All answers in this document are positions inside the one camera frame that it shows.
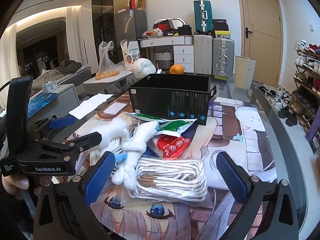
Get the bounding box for striped floor rug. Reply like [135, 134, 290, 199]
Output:
[210, 80, 234, 98]

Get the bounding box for white fluffy cloth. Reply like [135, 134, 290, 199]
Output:
[87, 117, 130, 150]

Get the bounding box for woven basket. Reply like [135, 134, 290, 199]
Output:
[154, 51, 173, 68]

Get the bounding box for black flat boxes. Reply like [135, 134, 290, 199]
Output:
[213, 19, 229, 32]

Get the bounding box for grey fridge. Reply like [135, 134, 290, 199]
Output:
[114, 8, 148, 55]

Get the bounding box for white paper sheet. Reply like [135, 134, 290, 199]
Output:
[69, 93, 115, 120]

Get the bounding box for dark tall cabinet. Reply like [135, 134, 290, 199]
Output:
[91, 0, 128, 65]

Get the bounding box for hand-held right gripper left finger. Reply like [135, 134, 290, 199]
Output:
[32, 151, 117, 240]

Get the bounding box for plate of snacks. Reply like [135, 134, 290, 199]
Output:
[142, 29, 163, 38]

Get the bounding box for small white box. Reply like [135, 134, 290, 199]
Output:
[41, 81, 58, 93]

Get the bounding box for row of loose sneakers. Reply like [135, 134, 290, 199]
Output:
[257, 85, 298, 127]

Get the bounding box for beige cylindrical bin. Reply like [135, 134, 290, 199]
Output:
[234, 56, 257, 90]

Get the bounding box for white plastic-wrapped ball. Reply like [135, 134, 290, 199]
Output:
[131, 58, 157, 78]

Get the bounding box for silver suitcase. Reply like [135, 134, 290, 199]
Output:
[212, 38, 235, 78]

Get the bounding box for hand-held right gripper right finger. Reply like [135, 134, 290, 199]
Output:
[215, 152, 300, 240]

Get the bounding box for white desk with drawers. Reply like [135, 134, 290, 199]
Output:
[139, 35, 195, 73]

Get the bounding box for blue packs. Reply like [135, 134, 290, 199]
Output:
[27, 92, 58, 118]

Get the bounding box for purple mat bag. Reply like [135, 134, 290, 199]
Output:
[305, 127, 320, 155]

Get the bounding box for grey bedside cabinet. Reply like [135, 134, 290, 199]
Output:
[26, 84, 80, 128]

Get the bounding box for white fluffy plush toy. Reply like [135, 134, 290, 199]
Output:
[111, 121, 159, 190]

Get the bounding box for teal suitcase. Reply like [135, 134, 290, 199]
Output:
[193, 0, 213, 35]

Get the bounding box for black cardboard box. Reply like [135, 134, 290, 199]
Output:
[128, 74, 217, 126]

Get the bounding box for white cable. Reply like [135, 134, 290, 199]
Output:
[91, 122, 140, 178]

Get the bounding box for white curtain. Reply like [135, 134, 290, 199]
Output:
[65, 5, 89, 65]

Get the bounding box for beige suitcase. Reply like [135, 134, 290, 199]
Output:
[194, 35, 213, 74]

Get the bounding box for bed with grey bedding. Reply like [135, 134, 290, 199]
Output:
[31, 59, 92, 90]

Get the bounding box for wooden door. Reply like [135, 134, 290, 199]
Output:
[235, 0, 284, 87]

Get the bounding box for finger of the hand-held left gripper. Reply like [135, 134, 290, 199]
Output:
[37, 116, 76, 136]
[35, 131, 103, 156]

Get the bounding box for shoe rack with shoes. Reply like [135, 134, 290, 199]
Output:
[291, 39, 320, 133]

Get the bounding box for person's left hand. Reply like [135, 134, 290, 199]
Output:
[2, 173, 53, 199]

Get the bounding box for white green packet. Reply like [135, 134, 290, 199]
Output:
[125, 112, 173, 123]

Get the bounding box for green snack packet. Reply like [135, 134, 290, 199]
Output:
[156, 119, 198, 138]

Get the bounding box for clear bag of kumquats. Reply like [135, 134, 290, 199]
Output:
[96, 41, 120, 80]

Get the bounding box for white fruit carton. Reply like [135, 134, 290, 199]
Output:
[120, 39, 141, 71]

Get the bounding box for red printed packet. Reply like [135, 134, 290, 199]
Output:
[155, 134, 192, 160]

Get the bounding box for orange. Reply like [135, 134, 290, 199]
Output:
[169, 64, 184, 75]

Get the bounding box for white arched chair back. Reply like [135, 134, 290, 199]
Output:
[154, 17, 185, 30]

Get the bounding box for bagged white rope bundle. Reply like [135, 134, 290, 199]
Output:
[129, 156, 209, 202]

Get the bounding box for white side table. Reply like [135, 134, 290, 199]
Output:
[82, 70, 134, 85]

